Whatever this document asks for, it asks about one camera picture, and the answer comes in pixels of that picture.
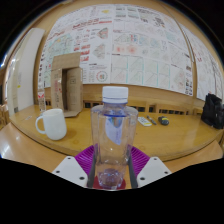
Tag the open brown cardboard box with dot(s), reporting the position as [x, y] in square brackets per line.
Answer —
[75, 90]

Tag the wooden slatted back rail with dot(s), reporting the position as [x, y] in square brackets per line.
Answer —
[150, 106]

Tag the white ceramic mug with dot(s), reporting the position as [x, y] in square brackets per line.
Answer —
[55, 125]

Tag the wall of printed posters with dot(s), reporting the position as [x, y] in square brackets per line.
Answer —
[133, 43]

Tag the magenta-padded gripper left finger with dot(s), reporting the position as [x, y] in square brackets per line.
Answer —
[68, 170]

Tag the small white card pack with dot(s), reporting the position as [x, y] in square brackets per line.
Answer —
[144, 121]

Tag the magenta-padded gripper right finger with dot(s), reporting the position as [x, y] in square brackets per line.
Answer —
[153, 170]

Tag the clear plastic bottle white cap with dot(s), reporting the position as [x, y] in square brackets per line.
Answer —
[115, 146]

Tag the small black round object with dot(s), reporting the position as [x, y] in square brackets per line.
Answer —
[163, 120]

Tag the black bag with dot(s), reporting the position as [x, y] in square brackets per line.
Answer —
[213, 111]

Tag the flat round red coaster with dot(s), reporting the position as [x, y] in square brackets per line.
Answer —
[122, 184]

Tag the dark pen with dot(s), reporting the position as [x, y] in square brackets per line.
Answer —
[152, 120]

